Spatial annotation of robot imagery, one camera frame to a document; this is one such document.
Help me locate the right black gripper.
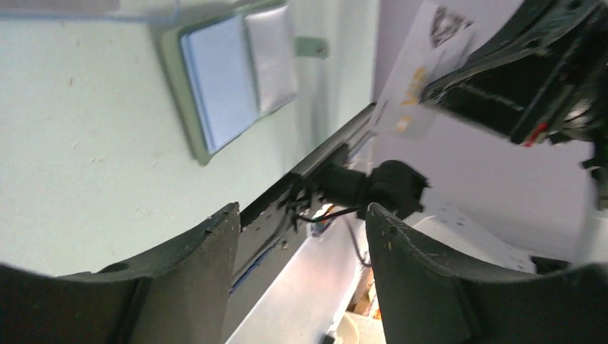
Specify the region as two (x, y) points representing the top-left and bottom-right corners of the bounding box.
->
(422, 1), (607, 209)

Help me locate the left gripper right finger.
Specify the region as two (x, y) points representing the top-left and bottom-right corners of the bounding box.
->
(366, 203), (607, 343)

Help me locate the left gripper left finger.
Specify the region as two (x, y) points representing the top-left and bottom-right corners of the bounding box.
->
(1, 203), (240, 343)

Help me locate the white VIP card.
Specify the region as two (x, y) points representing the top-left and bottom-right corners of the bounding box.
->
(369, 0), (480, 141)

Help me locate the blue card wallet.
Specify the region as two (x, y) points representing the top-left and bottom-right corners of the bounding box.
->
(158, 1), (330, 166)

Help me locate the clear acrylic card holder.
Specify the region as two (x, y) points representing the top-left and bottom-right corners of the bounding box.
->
(1, 0), (181, 22)

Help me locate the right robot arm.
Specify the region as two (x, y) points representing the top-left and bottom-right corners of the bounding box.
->
(318, 1), (535, 272)

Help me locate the right controller board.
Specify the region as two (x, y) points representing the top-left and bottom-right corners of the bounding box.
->
(306, 204), (336, 237)

